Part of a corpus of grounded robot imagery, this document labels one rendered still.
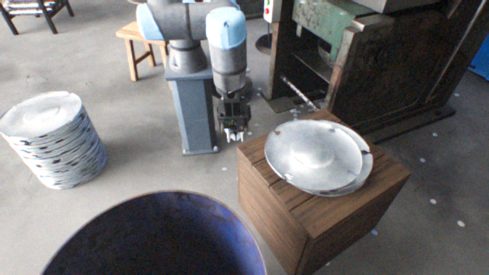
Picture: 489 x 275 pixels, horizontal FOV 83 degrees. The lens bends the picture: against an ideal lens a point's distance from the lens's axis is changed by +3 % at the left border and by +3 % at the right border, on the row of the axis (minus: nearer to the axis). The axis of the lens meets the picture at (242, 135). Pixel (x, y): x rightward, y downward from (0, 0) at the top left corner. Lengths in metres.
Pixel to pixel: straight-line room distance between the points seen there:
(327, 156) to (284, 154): 0.13
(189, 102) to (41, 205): 0.75
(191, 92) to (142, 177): 0.47
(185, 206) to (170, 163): 0.68
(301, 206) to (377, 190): 0.23
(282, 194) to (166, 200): 0.32
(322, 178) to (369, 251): 0.47
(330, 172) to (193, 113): 0.65
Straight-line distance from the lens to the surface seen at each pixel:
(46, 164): 1.35
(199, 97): 1.16
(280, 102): 1.43
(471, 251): 1.39
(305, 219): 0.77
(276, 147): 0.86
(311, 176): 0.80
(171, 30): 0.64
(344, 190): 0.82
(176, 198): 0.69
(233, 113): 0.64
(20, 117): 1.39
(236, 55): 0.55
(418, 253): 1.27
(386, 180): 0.93
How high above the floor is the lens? 1.01
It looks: 44 degrees down
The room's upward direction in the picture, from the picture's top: straight up
